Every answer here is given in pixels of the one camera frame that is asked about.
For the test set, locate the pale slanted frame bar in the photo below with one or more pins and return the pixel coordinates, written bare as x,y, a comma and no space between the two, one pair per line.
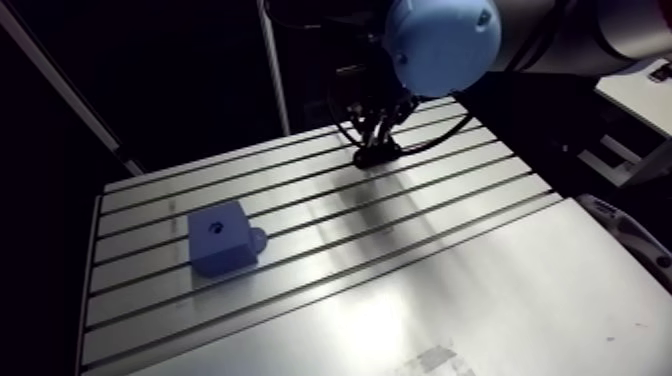
63,84

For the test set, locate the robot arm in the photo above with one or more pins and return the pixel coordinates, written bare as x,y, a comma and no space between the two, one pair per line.
446,42

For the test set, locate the black oval holder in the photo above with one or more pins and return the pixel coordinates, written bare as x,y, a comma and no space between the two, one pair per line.
375,155

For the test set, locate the pale holed strip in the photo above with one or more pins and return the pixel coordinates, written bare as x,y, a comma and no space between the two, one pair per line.
630,233

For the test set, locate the dark blue-grey block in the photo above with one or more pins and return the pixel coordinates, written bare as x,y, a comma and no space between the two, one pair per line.
220,241

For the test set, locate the pale metal post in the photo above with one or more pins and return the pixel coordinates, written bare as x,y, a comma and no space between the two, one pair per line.
274,68

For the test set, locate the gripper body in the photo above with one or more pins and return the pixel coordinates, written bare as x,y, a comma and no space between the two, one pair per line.
367,84

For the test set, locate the white desk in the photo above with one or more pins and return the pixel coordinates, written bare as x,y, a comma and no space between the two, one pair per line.
638,94

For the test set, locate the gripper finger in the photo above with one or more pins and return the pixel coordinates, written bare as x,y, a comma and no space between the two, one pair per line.
366,128
391,125

